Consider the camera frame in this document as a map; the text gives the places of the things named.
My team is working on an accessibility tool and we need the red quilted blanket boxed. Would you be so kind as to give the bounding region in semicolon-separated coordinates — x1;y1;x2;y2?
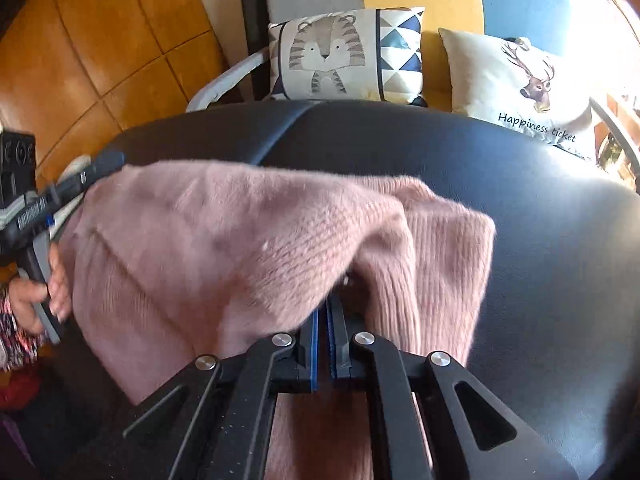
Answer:
0;367;43;411

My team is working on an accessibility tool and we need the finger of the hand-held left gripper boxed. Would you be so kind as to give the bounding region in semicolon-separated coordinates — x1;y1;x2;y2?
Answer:
49;149;127;212

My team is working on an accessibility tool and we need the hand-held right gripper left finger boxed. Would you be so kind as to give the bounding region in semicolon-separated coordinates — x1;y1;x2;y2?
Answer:
122;305;321;480

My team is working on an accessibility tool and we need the deer print cushion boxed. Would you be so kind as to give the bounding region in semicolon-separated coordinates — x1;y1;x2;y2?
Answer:
438;27;598;161

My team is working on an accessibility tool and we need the pink knit sweater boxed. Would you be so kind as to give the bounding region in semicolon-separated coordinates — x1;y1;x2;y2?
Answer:
57;160;497;480

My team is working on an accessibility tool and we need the person's left hand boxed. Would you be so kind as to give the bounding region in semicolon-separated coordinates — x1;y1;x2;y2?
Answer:
10;250;72;336

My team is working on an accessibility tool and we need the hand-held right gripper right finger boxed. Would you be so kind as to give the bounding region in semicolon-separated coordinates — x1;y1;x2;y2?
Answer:
326;295;576;480

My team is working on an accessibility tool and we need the wooden shelf unit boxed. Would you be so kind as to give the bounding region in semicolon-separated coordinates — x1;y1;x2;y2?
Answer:
595;90;640;181

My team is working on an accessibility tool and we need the tiger print cushion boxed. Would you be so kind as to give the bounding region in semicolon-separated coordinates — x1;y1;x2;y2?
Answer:
268;7;428;107

